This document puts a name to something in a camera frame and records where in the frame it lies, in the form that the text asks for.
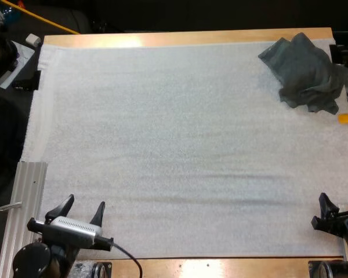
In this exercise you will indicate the pile of grey-green towels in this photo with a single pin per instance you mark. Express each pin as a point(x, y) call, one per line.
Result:
point(304, 72)

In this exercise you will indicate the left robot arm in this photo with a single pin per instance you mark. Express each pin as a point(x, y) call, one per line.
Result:
point(32, 259)

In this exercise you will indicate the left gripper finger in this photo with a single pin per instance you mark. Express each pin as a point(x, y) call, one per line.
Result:
point(62, 207)
point(99, 215)

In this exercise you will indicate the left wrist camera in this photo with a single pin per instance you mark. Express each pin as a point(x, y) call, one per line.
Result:
point(72, 230)

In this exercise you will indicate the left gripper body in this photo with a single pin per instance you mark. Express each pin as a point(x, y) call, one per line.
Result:
point(61, 249)

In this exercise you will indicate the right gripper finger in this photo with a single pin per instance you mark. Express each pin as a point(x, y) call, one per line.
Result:
point(327, 207)

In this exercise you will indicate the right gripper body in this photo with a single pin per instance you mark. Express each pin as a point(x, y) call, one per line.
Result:
point(336, 224)

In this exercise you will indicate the ribbed aluminium rail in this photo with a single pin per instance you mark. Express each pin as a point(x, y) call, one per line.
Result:
point(23, 208)

